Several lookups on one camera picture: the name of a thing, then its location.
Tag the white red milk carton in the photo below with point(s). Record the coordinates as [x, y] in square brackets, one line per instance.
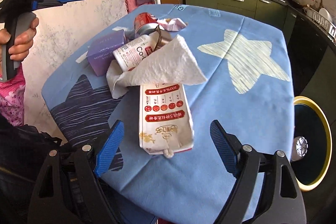
[165, 123]

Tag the green lower cabinets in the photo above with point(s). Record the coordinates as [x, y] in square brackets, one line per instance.
[249, 6]

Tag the white pink wrapper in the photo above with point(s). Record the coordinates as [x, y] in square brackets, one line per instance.
[172, 25]

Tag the yellow rimmed trash bin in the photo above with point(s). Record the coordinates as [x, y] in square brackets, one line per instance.
[312, 144]

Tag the red soda can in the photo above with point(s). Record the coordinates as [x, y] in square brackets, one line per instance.
[145, 23]

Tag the person left hand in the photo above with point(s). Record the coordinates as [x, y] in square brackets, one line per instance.
[20, 50]

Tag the white paper towel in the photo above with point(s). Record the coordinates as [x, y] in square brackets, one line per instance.
[174, 63]

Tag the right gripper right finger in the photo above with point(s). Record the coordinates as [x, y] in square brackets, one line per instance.
[280, 200]

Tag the white dish rack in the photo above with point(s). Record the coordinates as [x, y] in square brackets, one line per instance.
[321, 21]

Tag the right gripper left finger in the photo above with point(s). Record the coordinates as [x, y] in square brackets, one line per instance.
[68, 188]

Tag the pink floral sleeve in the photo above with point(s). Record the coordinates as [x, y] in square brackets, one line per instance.
[12, 99]

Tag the purple cream box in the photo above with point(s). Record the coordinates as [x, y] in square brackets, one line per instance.
[100, 52]

